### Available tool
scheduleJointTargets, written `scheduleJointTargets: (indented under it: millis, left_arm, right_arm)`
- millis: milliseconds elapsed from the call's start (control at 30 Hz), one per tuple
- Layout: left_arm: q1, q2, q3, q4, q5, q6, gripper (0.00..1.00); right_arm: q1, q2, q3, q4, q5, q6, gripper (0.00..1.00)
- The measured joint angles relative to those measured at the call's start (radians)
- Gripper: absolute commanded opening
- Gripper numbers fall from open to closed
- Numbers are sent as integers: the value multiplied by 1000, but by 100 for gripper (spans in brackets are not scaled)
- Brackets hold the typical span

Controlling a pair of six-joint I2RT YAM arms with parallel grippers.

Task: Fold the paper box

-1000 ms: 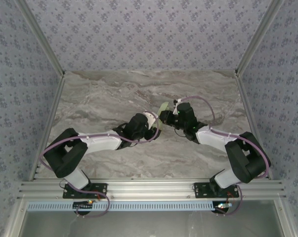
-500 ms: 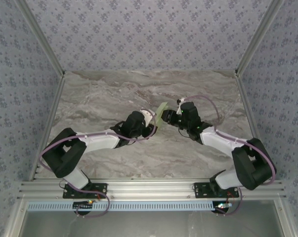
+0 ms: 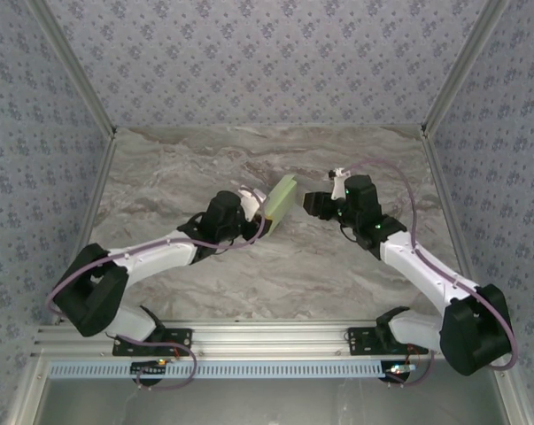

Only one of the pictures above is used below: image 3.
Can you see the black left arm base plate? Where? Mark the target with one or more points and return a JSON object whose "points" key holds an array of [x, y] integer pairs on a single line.
{"points": [[182, 336]]}

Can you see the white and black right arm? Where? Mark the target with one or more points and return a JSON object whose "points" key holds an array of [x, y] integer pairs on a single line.
{"points": [[412, 265]]}

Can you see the light green paper box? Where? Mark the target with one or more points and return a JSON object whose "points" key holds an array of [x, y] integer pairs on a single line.
{"points": [[280, 201]]}

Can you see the small LED circuit board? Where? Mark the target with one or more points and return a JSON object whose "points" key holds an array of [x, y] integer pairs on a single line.
{"points": [[151, 366], [399, 369]]}

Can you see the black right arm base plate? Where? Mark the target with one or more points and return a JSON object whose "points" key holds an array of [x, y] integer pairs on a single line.
{"points": [[359, 341]]}

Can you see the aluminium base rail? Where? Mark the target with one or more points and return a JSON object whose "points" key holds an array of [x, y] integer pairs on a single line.
{"points": [[271, 341]]}

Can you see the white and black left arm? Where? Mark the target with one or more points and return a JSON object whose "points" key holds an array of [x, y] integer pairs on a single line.
{"points": [[151, 257]]}

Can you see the aluminium side rail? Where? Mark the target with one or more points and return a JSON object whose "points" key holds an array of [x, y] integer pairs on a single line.
{"points": [[448, 199], [89, 208]]}

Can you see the aluminium corner post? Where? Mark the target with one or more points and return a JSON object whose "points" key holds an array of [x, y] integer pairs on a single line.
{"points": [[71, 66], [466, 66]]}

